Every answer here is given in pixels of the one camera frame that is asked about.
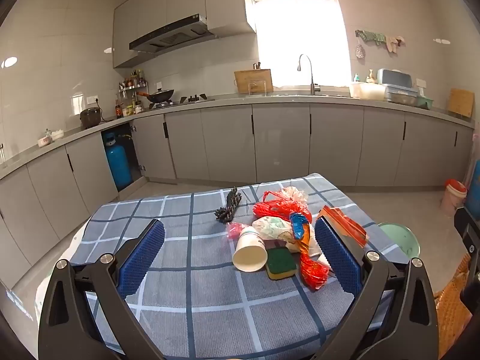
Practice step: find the white printed wrapper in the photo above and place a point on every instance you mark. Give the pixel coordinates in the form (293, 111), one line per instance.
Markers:
(272, 228)

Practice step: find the window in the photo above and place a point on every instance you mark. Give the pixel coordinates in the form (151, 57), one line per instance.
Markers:
(300, 41)

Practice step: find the spice rack with bottles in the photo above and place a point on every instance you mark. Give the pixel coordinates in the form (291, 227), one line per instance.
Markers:
(129, 93)

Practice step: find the dark rice cooker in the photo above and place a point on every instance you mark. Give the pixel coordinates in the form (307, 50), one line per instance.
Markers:
(91, 117)

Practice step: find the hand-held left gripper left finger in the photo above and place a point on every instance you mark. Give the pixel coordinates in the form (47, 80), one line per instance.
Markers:
(144, 255)

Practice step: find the gas stove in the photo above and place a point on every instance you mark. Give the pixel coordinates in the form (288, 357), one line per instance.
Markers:
(191, 99)

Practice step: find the blue plastic wrapper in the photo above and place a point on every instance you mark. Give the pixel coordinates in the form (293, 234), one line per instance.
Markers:
(299, 225)

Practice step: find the green yellow sponge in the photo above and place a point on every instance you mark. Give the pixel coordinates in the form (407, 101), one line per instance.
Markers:
(281, 264)

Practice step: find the clear plastic bag red print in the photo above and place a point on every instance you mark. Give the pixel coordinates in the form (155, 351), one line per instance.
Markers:
(294, 194)

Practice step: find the black wok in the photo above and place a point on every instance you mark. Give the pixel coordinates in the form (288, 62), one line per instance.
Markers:
(161, 95)

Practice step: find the beige gloves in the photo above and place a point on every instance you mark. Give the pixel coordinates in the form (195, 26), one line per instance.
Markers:
(394, 43)

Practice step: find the blue gas cylinder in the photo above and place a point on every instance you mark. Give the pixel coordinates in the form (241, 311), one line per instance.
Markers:
(118, 165)
(474, 183)

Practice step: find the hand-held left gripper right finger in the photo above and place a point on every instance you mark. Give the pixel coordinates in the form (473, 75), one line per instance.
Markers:
(335, 257)

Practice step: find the orange red wrapper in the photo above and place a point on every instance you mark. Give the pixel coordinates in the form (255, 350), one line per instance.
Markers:
(348, 227)

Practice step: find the green metal basin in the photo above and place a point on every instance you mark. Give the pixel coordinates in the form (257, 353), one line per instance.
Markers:
(401, 240)

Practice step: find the pink plastic wrapper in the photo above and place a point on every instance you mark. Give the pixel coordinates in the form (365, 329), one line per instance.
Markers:
(235, 229)

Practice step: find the green striped towel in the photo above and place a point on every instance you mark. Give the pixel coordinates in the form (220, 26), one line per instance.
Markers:
(373, 36)

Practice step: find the large red mesh bag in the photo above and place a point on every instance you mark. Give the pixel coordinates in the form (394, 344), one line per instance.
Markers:
(272, 208)

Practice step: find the blue checked tablecloth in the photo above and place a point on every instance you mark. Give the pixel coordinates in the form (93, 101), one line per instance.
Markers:
(210, 300)

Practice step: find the range hood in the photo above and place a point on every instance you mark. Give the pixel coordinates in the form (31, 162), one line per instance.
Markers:
(172, 37)

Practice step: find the blue dish drainer box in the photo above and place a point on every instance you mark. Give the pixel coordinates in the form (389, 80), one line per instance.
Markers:
(395, 78)

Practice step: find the steel faucet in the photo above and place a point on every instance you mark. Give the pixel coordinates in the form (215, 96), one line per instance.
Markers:
(313, 86)

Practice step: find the white plastic container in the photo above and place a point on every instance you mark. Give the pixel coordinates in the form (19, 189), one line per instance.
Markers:
(367, 90)

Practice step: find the white paper cup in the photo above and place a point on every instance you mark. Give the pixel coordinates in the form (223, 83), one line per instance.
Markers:
(250, 255)

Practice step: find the wooden cutting board in rack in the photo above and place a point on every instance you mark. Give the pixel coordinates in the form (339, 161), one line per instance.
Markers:
(249, 78)

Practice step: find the grey wall cabinets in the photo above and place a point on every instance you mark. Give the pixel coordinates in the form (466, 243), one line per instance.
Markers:
(225, 3)

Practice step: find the black foam net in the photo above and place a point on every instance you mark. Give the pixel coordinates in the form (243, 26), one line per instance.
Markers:
(228, 206)

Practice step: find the pink bucket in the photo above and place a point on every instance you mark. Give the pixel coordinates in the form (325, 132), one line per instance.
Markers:
(453, 197)

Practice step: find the steel basin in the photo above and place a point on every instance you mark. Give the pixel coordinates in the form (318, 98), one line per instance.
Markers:
(404, 98)

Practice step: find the grey base cabinets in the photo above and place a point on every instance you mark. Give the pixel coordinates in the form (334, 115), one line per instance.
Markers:
(281, 142)

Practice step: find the yellow soap bottle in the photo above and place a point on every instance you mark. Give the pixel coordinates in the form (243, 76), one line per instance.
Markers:
(371, 77)

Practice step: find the green plastic basket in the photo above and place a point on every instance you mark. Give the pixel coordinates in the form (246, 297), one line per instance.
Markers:
(425, 102)

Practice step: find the grey hanging scrubber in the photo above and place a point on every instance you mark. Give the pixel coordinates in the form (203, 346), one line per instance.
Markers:
(360, 51)

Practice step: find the wooden cutting board on stand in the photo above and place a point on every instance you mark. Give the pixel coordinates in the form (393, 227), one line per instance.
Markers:
(461, 102)

